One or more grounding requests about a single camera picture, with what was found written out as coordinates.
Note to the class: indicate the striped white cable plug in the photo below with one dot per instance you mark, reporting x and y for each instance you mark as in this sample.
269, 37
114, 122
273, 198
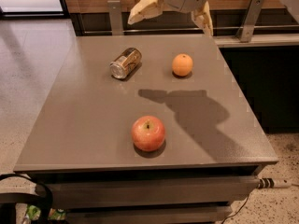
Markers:
273, 183

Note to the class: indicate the orange fruit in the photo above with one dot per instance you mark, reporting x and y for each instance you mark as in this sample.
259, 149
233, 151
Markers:
182, 65

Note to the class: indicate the orange soda can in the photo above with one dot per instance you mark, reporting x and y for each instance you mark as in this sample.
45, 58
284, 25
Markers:
124, 65

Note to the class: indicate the left metal bracket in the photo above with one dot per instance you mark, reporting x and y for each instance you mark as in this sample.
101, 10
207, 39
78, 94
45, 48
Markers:
115, 16

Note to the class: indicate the red apple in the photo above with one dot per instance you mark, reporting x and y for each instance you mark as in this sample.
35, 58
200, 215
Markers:
148, 133

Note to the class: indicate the horizontal metal rail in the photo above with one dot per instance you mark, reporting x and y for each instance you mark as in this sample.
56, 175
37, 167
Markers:
218, 31

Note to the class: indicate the right metal bracket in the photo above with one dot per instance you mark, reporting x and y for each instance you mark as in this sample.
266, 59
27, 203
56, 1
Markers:
246, 30

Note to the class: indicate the metal bracket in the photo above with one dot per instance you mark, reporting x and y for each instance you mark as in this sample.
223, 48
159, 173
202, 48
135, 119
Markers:
115, 16
246, 30

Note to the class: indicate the grey table drawer unit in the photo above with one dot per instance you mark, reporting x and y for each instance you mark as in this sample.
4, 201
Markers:
82, 149

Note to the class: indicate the green packet on floor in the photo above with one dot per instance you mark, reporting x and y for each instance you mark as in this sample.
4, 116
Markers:
34, 214

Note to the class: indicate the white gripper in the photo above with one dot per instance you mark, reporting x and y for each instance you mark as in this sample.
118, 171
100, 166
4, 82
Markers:
199, 9

